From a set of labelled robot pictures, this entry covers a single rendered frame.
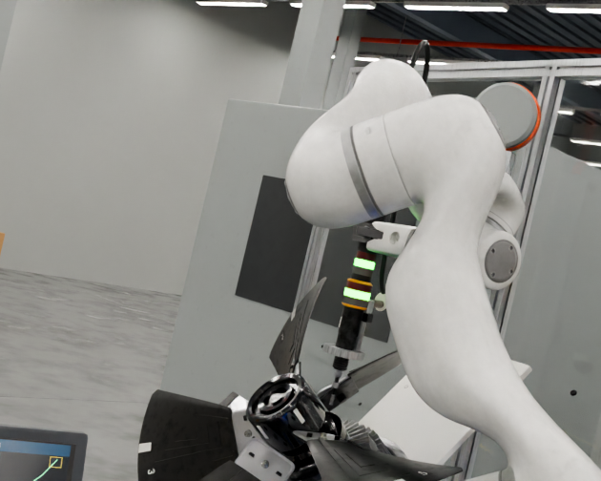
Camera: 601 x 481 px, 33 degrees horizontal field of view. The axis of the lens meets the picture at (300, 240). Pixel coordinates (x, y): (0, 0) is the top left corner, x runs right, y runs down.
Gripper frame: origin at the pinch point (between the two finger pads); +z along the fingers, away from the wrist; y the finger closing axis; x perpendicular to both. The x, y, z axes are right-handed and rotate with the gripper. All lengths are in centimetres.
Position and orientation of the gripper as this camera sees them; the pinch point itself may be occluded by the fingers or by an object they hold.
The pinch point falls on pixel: (372, 234)
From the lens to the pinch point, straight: 167.4
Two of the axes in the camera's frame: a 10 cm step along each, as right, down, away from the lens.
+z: -5.1, -1.2, 8.5
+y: 8.3, 1.9, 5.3
